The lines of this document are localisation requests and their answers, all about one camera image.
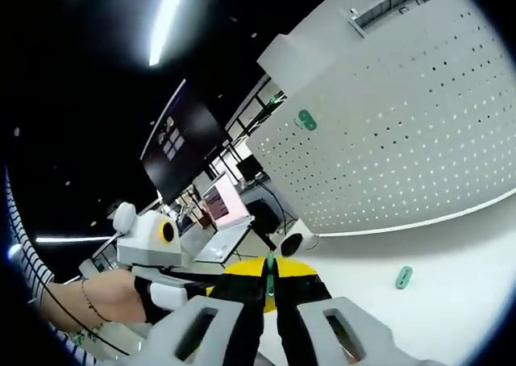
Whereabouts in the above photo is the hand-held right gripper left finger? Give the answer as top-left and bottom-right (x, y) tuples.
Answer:
(136, 259), (269, 366)

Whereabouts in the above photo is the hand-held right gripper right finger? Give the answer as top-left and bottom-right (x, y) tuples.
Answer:
(273, 260), (447, 366)

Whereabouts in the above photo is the white perforated mounting plate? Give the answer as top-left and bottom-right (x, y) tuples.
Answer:
(246, 0), (515, 238)

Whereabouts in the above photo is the white side desk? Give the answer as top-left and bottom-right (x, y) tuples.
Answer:
(194, 217), (256, 267)

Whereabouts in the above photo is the short ceiling light strip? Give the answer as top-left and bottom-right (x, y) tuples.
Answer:
(35, 235), (116, 244)

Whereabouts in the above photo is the white panel with purple print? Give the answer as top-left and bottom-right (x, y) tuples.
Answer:
(202, 171), (250, 227)

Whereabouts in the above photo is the person's striped shirt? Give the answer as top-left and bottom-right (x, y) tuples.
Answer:
(3, 166), (98, 366)

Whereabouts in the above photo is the black computer monitor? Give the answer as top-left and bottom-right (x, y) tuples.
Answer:
(236, 158), (260, 181)

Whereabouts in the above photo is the long ceiling light strip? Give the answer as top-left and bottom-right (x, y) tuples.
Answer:
(147, 0), (189, 67)

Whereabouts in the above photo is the grey metal shelving rack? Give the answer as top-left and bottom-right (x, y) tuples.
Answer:
(348, 0), (451, 39)

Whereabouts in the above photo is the beaded bracelet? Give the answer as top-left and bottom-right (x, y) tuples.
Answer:
(79, 277), (112, 323)

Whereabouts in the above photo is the black cable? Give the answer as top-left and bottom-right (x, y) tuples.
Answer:
(27, 256), (132, 357)

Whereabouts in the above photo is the large dark wall screen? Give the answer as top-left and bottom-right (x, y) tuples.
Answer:
(139, 78), (231, 206)

